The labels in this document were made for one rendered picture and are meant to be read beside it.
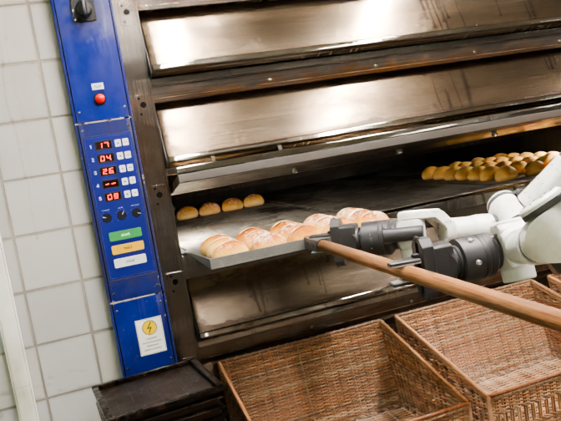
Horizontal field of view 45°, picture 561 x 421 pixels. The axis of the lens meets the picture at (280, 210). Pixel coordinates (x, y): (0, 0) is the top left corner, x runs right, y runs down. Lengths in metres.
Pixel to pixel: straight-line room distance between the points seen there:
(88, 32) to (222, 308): 0.87
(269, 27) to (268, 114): 0.26
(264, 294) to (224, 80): 0.66
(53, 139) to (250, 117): 0.57
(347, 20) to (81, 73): 0.83
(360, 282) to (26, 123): 1.10
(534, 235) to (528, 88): 1.39
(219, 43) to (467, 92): 0.86
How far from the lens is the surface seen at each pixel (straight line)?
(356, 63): 2.18
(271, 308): 2.08
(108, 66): 1.94
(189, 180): 1.83
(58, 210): 1.95
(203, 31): 2.04
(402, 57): 2.26
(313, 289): 2.12
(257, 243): 1.77
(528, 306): 1.02
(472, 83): 2.39
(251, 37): 2.06
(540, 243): 1.16
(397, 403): 2.23
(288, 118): 2.07
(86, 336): 2.01
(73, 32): 1.95
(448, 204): 2.32
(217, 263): 1.72
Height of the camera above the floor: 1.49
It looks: 7 degrees down
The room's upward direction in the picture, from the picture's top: 9 degrees counter-clockwise
